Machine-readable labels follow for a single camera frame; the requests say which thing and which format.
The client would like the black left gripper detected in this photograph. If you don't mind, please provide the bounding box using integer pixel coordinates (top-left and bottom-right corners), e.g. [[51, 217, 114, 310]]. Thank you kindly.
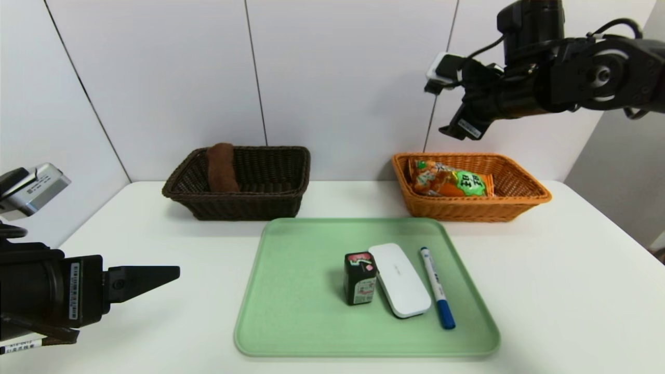
[[0, 244, 180, 329]]

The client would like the brown towel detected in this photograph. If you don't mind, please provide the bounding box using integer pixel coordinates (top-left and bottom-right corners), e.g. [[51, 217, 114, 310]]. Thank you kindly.
[[207, 143, 241, 193]]

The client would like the white rectangular case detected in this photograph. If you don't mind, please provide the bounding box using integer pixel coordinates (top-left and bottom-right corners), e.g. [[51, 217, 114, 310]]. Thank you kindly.
[[368, 243, 433, 319]]

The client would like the orange snack bag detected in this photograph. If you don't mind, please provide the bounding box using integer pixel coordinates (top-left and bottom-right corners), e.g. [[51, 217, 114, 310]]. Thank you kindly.
[[408, 158, 495, 198]]

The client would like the dark brown wicker basket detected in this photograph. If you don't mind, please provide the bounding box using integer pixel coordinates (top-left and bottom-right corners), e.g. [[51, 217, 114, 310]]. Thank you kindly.
[[162, 146, 311, 221]]

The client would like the orange wicker basket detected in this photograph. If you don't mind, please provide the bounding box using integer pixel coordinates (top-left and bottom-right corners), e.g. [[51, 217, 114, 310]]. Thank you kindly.
[[391, 152, 552, 223]]

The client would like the green plastic tray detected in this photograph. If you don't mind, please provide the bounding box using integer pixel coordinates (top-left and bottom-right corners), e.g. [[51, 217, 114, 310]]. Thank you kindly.
[[234, 217, 500, 357]]

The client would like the blue and white marker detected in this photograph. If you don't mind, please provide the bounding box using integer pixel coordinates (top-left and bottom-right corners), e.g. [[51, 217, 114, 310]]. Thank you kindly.
[[419, 247, 456, 330]]

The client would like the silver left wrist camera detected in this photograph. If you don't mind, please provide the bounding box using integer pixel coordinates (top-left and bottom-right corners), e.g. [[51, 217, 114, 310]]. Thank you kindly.
[[0, 163, 72, 221]]

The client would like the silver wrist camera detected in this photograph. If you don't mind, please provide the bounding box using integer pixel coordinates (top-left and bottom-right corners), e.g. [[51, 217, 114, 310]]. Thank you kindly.
[[425, 52, 468, 94], [0, 163, 72, 221]]

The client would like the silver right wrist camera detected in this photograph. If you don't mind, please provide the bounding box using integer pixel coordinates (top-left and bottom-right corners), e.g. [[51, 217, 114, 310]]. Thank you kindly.
[[425, 52, 468, 94]]

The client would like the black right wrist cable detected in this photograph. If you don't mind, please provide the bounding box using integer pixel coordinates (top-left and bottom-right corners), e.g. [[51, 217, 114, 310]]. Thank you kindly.
[[457, 18, 650, 120]]

